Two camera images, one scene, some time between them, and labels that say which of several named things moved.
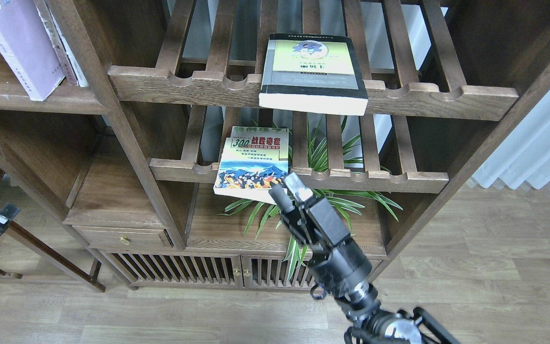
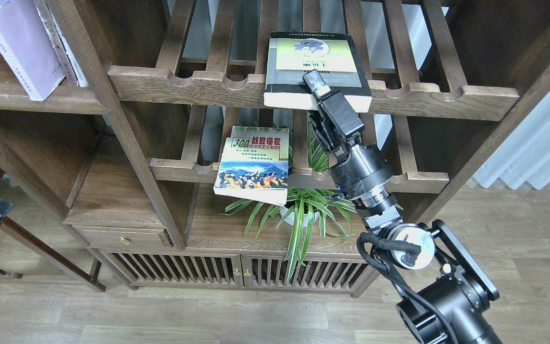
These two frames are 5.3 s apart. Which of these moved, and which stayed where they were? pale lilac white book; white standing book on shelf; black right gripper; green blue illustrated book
Moved: black right gripper
Stayed: green blue illustrated book; pale lilac white book; white standing book on shelf
